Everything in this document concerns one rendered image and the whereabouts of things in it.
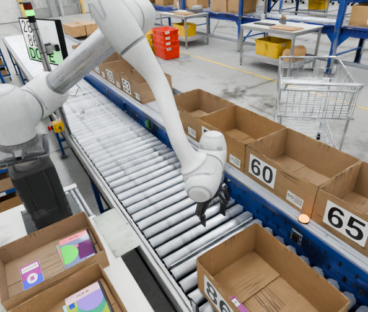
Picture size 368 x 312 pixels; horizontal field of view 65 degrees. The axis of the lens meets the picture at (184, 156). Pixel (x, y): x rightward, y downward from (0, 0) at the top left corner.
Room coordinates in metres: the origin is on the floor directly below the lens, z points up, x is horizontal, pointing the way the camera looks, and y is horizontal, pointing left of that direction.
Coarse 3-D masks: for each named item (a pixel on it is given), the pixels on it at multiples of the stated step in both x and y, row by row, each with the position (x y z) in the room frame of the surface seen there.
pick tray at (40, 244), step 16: (64, 224) 0.96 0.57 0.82; (80, 224) 0.99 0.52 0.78; (16, 240) 0.86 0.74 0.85; (32, 240) 0.89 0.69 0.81; (48, 240) 0.92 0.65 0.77; (96, 240) 0.91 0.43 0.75; (0, 256) 0.82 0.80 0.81; (16, 256) 0.84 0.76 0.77; (32, 256) 0.84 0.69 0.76; (48, 256) 0.84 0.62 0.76; (96, 256) 0.75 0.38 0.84; (0, 272) 0.73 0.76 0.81; (16, 272) 0.77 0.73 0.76; (48, 272) 0.75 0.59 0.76; (64, 272) 0.69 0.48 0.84; (0, 288) 0.64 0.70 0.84; (16, 288) 0.69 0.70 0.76; (32, 288) 0.63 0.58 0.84; (16, 304) 0.60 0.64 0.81
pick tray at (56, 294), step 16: (80, 272) 0.68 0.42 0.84; (96, 272) 0.71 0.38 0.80; (48, 288) 0.62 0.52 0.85; (64, 288) 0.64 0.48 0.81; (80, 288) 0.67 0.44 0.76; (112, 288) 0.62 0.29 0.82; (32, 304) 0.58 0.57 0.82; (48, 304) 0.60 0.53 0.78; (64, 304) 0.61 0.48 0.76; (112, 304) 0.60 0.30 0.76
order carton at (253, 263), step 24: (240, 240) 0.75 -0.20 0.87; (264, 240) 0.75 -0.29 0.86; (216, 264) 0.69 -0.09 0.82; (240, 264) 0.72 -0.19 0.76; (264, 264) 0.71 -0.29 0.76; (288, 264) 0.65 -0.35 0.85; (216, 288) 0.54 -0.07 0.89; (240, 288) 0.62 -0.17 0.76; (264, 288) 0.62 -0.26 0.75; (288, 288) 0.61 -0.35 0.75; (312, 288) 0.55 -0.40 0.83; (336, 288) 0.50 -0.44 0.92
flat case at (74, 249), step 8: (80, 232) 0.94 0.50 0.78; (88, 232) 0.94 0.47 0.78; (64, 240) 0.90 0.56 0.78; (72, 240) 0.89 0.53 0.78; (80, 240) 0.89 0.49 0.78; (88, 240) 0.89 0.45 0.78; (64, 248) 0.85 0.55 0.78; (72, 248) 0.85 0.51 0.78; (80, 248) 0.85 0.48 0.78; (88, 248) 0.84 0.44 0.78; (64, 256) 0.81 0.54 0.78; (72, 256) 0.81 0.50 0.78; (80, 256) 0.80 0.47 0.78; (88, 256) 0.80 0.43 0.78; (64, 264) 0.77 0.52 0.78; (72, 264) 0.77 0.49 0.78
